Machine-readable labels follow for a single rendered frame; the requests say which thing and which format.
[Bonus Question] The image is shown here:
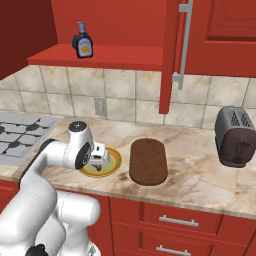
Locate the grey wall outlet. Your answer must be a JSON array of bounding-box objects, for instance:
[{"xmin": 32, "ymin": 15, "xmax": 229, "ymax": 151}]
[{"xmin": 93, "ymin": 96, "xmax": 108, "ymax": 118}]

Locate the silver and brown toaster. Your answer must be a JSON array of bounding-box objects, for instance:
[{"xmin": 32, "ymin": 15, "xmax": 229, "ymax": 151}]
[{"xmin": 214, "ymin": 105, "xmax": 256, "ymax": 169}]

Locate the red base cabinet door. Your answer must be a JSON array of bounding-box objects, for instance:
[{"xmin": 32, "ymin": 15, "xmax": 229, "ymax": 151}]
[{"xmin": 85, "ymin": 195, "xmax": 115, "ymax": 256}]

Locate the brown oval cutting board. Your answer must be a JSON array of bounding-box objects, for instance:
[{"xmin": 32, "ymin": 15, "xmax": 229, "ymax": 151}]
[{"xmin": 128, "ymin": 137, "xmax": 169, "ymax": 187}]

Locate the red open cabinet with shelf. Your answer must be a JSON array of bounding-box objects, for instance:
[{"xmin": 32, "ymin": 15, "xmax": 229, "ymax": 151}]
[{"xmin": 26, "ymin": 0, "xmax": 169, "ymax": 72}]

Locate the red drawer front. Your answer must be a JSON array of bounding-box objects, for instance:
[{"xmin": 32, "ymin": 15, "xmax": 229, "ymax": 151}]
[
  {"xmin": 139, "ymin": 201, "xmax": 224, "ymax": 236},
  {"xmin": 137, "ymin": 229, "xmax": 250, "ymax": 256}
]

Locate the red closed cabinet door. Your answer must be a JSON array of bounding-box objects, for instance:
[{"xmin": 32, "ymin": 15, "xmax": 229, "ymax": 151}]
[{"xmin": 183, "ymin": 0, "xmax": 256, "ymax": 79}]

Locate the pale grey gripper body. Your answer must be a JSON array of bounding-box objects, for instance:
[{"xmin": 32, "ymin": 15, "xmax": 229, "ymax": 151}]
[{"xmin": 88, "ymin": 146, "xmax": 111, "ymax": 167}]

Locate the yellow plate with green rim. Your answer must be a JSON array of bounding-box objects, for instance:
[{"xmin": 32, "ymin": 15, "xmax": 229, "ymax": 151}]
[{"xmin": 79, "ymin": 146, "xmax": 123, "ymax": 179}]

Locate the silver drawer handle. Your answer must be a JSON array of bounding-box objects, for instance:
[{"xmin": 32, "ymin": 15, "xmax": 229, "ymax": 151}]
[
  {"xmin": 155, "ymin": 244, "xmax": 193, "ymax": 256},
  {"xmin": 158, "ymin": 214, "xmax": 200, "ymax": 228}
]

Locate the grey hob with black grates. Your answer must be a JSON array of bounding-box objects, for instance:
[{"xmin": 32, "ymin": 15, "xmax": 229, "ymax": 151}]
[{"xmin": 0, "ymin": 111, "xmax": 63, "ymax": 168}]

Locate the dark condiment bottle, yellow label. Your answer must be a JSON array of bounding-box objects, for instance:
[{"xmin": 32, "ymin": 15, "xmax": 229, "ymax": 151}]
[{"xmin": 71, "ymin": 21, "xmax": 95, "ymax": 60}]

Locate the dark red open cabinet door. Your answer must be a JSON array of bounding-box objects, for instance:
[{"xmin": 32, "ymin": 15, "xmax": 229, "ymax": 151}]
[{"xmin": 0, "ymin": 0, "xmax": 59, "ymax": 82}]

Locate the long silver cabinet door handle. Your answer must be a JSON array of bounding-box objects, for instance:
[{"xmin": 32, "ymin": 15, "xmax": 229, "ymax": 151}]
[{"xmin": 171, "ymin": 0, "xmax": 195, "ymax": 91}]

